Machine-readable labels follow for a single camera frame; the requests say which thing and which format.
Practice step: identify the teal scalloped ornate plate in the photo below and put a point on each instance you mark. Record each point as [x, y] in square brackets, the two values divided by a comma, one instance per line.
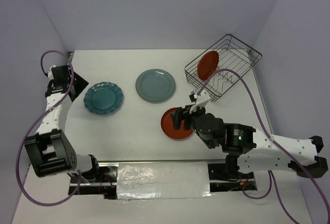
[104, 98]

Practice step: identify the silver taped base cover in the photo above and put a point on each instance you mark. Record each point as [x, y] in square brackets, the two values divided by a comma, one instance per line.
[144, 181]

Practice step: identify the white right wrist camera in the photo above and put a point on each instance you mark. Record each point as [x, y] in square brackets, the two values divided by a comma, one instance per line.
[198, 100]

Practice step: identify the light blue round plate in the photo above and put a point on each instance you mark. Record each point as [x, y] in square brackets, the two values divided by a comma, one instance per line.
[155, 85]

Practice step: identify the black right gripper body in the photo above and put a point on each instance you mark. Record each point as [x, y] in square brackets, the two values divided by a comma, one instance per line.
[198, 110]

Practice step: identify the grey wire dish rack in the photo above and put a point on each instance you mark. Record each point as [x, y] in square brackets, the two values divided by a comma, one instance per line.
[236, 58]

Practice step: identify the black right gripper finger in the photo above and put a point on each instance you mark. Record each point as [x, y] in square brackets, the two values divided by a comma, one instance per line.
[177, 116]
[187, 118]

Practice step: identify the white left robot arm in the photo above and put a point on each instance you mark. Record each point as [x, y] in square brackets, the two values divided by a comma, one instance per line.
[49, 150]

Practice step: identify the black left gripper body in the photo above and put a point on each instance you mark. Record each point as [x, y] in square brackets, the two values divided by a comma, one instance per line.
[70, 72]

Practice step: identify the orange fluted plate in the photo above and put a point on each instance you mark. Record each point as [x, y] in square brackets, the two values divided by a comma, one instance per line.
[207, 65]
[168, 127]

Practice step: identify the aluminium table frame rail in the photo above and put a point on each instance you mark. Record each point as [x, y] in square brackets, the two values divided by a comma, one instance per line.
[70, 54]

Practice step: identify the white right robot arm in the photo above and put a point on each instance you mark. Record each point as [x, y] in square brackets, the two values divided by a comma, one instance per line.
[248, 149]

